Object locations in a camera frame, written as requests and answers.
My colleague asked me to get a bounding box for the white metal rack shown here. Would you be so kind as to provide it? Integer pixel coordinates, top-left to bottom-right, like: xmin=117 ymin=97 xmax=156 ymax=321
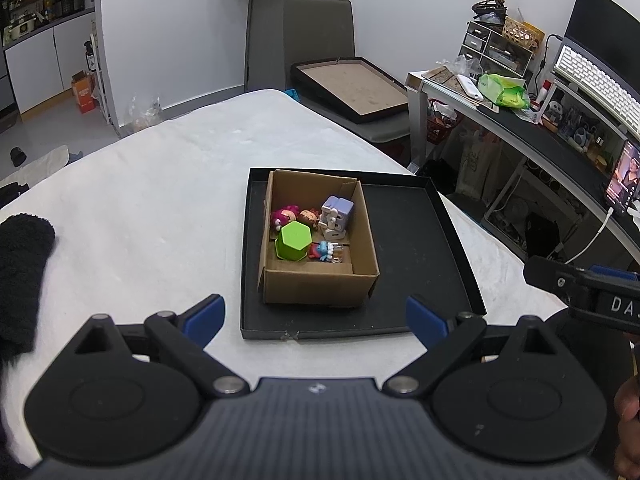
xmin=91 ymin=19 xmax=122 ymax=132

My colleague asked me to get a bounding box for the red basket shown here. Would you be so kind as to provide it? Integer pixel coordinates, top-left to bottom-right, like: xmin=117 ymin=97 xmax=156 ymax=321
xmin=426 ymin=100 xmax=462 ymax=144

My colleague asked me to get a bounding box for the brown haired doll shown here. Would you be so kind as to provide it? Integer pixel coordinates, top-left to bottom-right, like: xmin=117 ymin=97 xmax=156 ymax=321
xmin=298 ymin=208 xmax=322 ymax=234

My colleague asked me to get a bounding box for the white cabinet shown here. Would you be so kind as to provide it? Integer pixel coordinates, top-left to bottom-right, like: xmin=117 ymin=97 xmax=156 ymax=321
xmin=0 ymin=10 xmax=101 ymax=117

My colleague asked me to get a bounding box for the white handset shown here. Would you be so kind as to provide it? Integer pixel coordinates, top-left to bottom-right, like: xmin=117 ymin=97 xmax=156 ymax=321
xmin=455 ymin=74 xmax=485 ymax=102

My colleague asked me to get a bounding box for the grey drawer organiser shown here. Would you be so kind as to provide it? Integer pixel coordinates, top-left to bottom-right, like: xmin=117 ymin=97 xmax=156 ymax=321
xmin=459 ymin=20 xmax=536 ymax=79

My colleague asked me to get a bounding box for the smartphone with lit screen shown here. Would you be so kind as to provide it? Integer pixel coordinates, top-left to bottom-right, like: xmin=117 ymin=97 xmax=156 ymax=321
xmin=605 ymin=140 xmax=640 ymax=217

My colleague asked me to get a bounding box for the orange cardboard box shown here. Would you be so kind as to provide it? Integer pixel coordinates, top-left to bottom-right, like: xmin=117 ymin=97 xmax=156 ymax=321
xmin=70 ymin=70 xmax=99 ymax=114

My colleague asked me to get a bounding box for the black fleece cloth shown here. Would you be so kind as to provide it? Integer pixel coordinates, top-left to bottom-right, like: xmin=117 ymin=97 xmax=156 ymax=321
xmin=0 ymin=212 xmax=56 ymax=357

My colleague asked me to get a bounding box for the blue and red toy figure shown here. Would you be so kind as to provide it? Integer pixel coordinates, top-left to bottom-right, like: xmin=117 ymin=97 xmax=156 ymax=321
xmin=307 ymin=240 xmax=347 ymax=264

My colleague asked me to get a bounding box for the black tray with cardboard bottom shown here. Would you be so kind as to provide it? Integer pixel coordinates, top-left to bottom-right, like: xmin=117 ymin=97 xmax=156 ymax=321
xmin=291 ymin=56 xmax=410 ymax=125

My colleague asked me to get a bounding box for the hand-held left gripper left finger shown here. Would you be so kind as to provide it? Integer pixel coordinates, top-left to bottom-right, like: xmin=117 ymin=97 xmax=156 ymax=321
xmin=67 ymin=294 xmax=252 ymax=401

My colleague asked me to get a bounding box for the purple cube toy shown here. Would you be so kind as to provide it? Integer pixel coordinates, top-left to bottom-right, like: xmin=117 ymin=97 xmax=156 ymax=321
xmin=320 ymin=195 xmax=356 ymax=231

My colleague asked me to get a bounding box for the brown cardboard box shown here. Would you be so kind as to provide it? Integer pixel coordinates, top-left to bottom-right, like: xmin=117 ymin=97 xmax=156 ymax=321
xmin=257 ymin=170 xmax=381 ymax=308

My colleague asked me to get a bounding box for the clear plastic bag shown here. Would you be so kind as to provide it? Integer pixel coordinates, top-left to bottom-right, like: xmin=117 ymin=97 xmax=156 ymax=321
xmin=126 ymin=96 xmax=164 ymax=134

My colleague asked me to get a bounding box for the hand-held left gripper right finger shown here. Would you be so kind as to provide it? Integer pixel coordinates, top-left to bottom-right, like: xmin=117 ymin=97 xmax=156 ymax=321
xmin=382 ymin=294 xmax=572 ymax=401

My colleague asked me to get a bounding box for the person's right hand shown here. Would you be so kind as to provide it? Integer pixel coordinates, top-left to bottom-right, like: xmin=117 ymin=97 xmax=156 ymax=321
xmin=614 ymin=377 xmax=640 ymax=480

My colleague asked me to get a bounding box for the pink haired doll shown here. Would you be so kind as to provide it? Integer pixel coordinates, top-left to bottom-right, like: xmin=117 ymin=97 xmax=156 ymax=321
xmin=270 ymin=206 xmax=301 ymax=232

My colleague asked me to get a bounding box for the white table cloth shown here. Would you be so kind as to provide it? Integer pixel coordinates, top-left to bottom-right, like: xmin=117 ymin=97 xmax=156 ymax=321
xmin=0 ymin=88 xmax=571 ymax=466

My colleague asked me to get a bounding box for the white keyboard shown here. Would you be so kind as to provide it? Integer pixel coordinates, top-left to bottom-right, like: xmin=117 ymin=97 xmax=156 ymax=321
xmin=553 ymin=45 xmax=640 ymax=139

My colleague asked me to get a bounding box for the black monitor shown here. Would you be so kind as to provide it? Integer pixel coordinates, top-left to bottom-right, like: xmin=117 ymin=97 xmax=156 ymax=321
xmin=564 ymin=0 xmax=640 ymax=107

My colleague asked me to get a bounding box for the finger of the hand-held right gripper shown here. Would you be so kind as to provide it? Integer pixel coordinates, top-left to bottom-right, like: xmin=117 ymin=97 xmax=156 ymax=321
xmin=522 ymin=255 xmax=598 ymax=311

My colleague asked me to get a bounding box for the white charging cable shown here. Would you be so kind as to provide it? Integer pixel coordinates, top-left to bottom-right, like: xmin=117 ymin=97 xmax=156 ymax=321
xmin=564 ymin=209 xmax=617 ymax=264

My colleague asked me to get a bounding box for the white number toy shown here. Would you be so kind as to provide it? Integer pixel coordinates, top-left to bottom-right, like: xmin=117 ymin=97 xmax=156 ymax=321
xmin=317 ymin=217 xmax=349 ymax=241

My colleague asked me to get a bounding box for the black desk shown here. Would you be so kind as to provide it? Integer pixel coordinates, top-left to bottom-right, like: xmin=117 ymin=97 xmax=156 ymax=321
xmin=406 ymin=71 xmax=640 ymax=271

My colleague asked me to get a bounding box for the white tote bag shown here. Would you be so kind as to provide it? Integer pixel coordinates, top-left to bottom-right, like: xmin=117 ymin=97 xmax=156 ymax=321
xmin=456 ymin=130 xmax=504 ymax=199

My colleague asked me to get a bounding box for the green packet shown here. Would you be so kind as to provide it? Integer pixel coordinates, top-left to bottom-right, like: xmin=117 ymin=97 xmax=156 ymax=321
xmin=477 ymin=74 xmax=531 ymax=110

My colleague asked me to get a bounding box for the black shallow tray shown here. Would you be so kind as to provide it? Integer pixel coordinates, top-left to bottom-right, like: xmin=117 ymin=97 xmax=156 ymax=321
xmin=239 ymin=167 xmax=487 ymax=342

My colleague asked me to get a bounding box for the green hexagonal block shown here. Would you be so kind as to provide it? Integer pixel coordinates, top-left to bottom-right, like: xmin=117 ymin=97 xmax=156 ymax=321
xmin=274 ymin=220 xmax=315 ymax=262

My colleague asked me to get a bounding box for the wicker basket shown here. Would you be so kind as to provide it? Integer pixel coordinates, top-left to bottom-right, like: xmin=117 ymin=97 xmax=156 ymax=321
xmin=502 ymin=16 xmax=545 ymax=51

